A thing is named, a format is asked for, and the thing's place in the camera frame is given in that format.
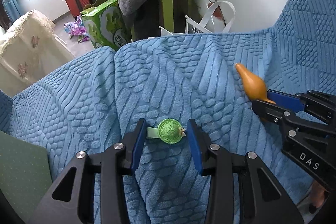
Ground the purple patterned cloth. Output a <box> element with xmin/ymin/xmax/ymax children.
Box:
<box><xmin>64</xmin><ymin>18</ymin><xmax>89</xmax><ymax>43</ymax></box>

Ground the pale green box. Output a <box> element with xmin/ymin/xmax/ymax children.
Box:
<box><xmin>1</xmin><ymin>132</ymin><xmax>52</xmax><ymax>222</ymax></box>

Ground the cream lace covered furniture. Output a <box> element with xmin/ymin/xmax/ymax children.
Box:
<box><xmin>1</xmin><ymin>10</ymin><xmax>75</xmax><ymax>97</ymax></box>

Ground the person right hand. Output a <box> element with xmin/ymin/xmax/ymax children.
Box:
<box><xmin>309</xmin><ymin>181</ymin><xmax>329</xmax><ymax>214</ymax></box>

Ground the white bag with straps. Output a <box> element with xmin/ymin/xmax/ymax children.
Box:
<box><xmin>159</xmin><ymin>1</ymin><xmax>236</xmax><ymax>36</ymax></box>

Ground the green hat hair clip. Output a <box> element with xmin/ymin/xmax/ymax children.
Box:
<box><xmin>146</xmin><ymin>118</ymin><xmax>186</xmax><ymax>144</ymax></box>

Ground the green cardboard carton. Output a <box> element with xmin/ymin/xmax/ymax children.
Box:
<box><xmin>81</xmin><ymin>0</ymin><xmax>131</xmax><ymax>51</ymax></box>

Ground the orange gourd ornament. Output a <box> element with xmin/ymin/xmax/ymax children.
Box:
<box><xmin>235</xmin><ymin>63</ymin><xmax>276</xmax><ymax>104</ymax></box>

